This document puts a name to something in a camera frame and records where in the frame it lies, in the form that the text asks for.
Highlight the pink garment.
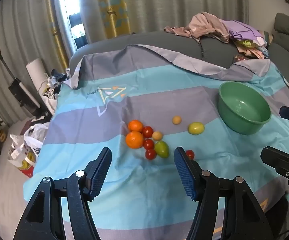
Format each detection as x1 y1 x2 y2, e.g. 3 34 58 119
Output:
164 12 231 43

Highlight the purple garment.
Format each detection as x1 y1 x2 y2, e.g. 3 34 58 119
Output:
222 19 267 47

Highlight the window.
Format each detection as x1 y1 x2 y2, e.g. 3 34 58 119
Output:
57 0 88 49

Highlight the green plastic bowl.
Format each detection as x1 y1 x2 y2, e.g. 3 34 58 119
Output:
218 81 271 135

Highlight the pile of clothes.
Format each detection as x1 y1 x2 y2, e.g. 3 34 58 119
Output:
38 69 72 105

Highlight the grey sofa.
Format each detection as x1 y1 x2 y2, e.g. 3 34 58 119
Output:
70 12 289 100

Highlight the yellow green lemon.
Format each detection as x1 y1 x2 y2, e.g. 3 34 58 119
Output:
188 122 205 135

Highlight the yellow patterned curtain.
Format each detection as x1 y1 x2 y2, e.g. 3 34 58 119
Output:
78 0 132 43

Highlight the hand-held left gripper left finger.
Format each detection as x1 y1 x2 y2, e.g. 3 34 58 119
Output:
13 147 112 240

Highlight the white red shopping bag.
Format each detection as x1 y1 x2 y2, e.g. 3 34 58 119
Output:
8 134 39 178

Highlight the green mango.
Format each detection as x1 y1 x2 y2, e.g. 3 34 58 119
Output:
155 141 170 158

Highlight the floral cloth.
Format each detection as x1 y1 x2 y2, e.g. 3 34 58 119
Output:
234 39 270 61

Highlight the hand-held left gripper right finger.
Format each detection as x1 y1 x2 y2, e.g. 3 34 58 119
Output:
174 147 277 240

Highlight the stick vacuum cleaner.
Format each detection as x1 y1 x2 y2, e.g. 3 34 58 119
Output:
0 44 42 108

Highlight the white plastic bag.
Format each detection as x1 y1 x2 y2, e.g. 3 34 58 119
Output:
23 123 50 157

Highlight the white cylinder appliance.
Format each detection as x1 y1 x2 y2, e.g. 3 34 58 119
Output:
26 58 49 93

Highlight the orange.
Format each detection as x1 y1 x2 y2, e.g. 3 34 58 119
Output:
126 131 144 150
128 120 144 133

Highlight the blue grey striped sheet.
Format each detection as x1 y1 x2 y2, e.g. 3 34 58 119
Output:
23 44 289 240

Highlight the grey pleated curtain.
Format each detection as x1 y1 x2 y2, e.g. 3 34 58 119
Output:
125 0 250 34
0 0 70 127

